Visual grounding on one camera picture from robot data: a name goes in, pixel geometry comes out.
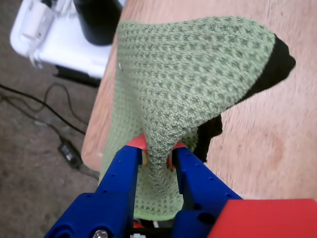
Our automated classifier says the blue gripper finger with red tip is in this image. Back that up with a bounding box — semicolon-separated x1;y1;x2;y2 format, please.
44;133;149;238
166;141;243;211

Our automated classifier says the green knitted cloth black edge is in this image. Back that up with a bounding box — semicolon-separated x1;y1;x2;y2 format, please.
99;16;297;221

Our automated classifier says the black power adapter brick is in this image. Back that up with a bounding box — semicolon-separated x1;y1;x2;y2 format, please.
57;138;84;170

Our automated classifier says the white plastic appliance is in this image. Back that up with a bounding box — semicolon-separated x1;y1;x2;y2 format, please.
9;0;117;78

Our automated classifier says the black cylinder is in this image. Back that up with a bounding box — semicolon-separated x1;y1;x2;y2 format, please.
73;0;124;47

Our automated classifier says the white plug adapter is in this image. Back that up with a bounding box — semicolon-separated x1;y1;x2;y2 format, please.
21;1;54;40

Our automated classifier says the red camera mount bracket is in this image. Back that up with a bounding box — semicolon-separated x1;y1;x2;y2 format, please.
207;197;317;238

